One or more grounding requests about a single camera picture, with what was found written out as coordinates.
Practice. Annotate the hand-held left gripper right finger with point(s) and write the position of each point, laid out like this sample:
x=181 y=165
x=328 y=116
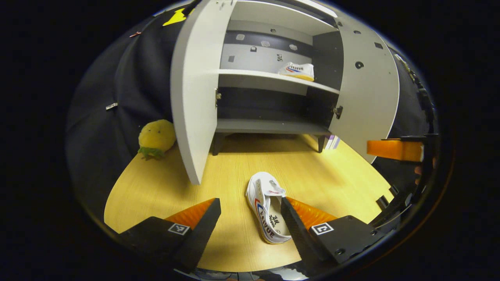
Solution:
x=300 y=238

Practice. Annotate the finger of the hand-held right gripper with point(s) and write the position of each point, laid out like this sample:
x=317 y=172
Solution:
x=394 y=150

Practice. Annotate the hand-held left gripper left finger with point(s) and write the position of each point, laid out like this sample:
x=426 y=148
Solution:
x=199 y=238

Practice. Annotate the white canvas shoe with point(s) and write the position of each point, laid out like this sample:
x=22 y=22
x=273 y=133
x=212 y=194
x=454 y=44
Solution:
x=265 y=203
x=299 y=70

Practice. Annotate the white shoe cabinet door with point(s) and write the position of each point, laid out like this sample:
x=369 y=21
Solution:
x=367 y=97
x=191 y=117

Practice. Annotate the white shoe cabinet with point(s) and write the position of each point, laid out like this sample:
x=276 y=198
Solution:
x=265 y=125

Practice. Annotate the yellow plush toy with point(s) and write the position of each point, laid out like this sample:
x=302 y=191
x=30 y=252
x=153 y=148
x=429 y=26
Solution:
x=156 y=134

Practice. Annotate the small silver clip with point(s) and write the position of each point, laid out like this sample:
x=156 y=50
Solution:
x=111 y=106

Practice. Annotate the small red clip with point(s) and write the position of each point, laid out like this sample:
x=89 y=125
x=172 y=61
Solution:
x=135 y=34

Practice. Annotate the black table bracket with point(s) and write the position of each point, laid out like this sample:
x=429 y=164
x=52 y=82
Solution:
x=383 y=202

